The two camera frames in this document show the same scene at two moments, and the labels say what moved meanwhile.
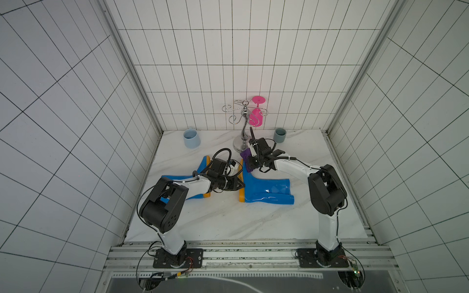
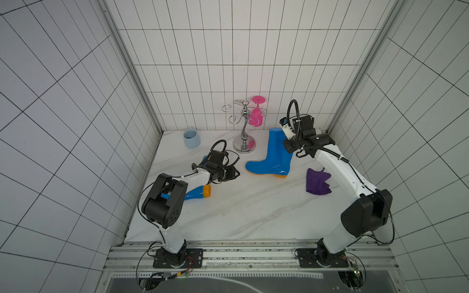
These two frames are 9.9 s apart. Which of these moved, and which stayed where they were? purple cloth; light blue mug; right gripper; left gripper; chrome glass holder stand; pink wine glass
Moved: left gripper; purple cloth; right gripper
Stayed: light blue mug; pink wine glass; chrome glass holder stand
